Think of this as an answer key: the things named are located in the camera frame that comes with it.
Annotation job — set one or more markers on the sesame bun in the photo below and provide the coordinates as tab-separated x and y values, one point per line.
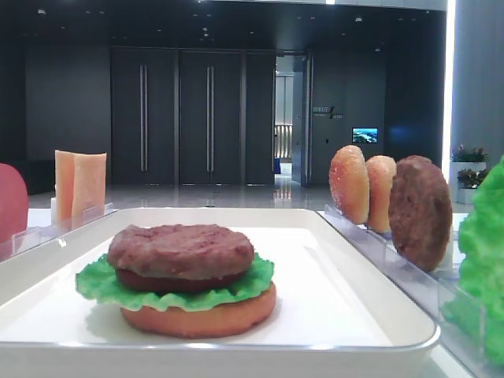
381	171
349	183

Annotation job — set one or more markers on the standing orange cheese slice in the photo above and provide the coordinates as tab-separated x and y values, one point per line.
64	183

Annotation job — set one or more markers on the far sesame bun top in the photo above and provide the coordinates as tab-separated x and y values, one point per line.
349	183

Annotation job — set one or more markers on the standing brown meat patty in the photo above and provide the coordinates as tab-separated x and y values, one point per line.
420	212

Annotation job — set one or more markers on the white rectangular tray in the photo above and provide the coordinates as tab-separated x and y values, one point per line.
337	315

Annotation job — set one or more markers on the green lettuce in burger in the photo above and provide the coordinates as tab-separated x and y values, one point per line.
98	281

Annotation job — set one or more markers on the near sesame bun top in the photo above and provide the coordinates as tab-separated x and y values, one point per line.
381	171

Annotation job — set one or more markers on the standing green lettuce leaf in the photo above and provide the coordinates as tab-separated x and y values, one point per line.
482	256

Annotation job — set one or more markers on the orange cheese slice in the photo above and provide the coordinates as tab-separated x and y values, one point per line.
89	187
64	183

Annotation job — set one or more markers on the standing red tomato slice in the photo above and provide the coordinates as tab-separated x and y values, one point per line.
14	203

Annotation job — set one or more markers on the bottom bun in tray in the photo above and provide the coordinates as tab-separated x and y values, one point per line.
221	321

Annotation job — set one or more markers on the wall display screen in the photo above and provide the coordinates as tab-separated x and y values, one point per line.
365	135

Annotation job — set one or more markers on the dark double door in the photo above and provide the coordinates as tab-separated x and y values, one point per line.
192	116

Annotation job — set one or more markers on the meat patty on burger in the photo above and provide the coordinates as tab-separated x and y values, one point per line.
188	252

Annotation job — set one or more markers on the potted plants in planter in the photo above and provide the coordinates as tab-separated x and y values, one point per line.
468	167

